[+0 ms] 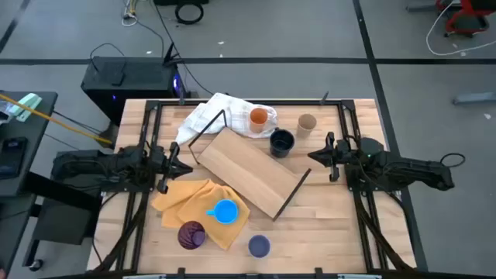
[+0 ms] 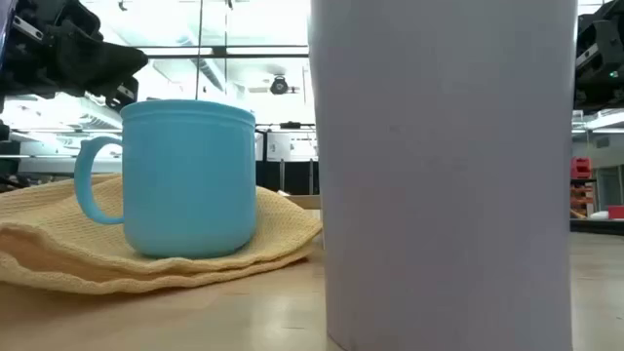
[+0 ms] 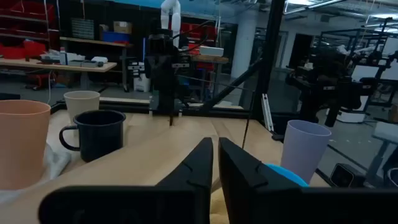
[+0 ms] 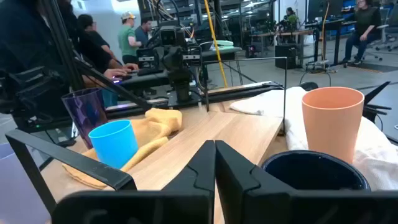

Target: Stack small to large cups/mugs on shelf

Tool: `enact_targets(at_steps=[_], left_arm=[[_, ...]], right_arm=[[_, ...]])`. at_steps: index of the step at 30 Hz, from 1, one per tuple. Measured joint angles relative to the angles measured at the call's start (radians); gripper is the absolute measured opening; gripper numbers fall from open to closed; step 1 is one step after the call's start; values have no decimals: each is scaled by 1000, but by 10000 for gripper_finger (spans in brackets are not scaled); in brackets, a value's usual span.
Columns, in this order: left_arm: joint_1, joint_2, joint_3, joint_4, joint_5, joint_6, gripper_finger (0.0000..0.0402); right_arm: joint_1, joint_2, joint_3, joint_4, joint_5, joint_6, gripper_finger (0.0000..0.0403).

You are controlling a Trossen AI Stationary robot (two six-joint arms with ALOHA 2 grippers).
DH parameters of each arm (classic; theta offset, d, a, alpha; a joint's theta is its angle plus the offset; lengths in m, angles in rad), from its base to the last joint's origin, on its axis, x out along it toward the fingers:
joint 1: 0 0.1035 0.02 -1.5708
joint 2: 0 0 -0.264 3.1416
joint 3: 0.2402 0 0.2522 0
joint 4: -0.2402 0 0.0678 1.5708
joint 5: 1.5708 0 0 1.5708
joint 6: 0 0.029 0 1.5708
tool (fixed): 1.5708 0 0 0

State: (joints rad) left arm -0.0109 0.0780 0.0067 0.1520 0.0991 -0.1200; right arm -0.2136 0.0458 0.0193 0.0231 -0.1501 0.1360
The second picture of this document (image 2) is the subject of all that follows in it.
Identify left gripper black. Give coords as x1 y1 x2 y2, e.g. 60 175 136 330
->
0 0 149 113

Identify purple faceted tumbler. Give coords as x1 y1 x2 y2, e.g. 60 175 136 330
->
0 0 17 69

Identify blue plastic mug with handle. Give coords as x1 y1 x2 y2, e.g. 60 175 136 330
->
73 98 258 259

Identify tall lavender plastic cup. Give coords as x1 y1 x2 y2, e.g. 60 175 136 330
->
307 0 580 351

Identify rack of orange bins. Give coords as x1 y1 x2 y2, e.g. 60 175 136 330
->
569 180 597 220

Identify yellow waffle weave cloth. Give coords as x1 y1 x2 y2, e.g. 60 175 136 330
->
0 173 324 296

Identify black ceiling spotlight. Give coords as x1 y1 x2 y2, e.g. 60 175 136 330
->
269 74 291 97

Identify black background furniture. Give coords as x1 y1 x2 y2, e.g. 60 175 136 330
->
254 129 321 196

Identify thin black hanging cable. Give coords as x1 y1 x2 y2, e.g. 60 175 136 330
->
223 0 229 101
195 0 205 101

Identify red wall crates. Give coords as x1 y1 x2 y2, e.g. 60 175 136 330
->
570 156 593 180

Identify black rig frame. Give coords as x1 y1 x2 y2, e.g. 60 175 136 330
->
138 45 311 60

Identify wooden shelf with black frame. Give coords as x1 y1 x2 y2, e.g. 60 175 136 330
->
278 191 323 211

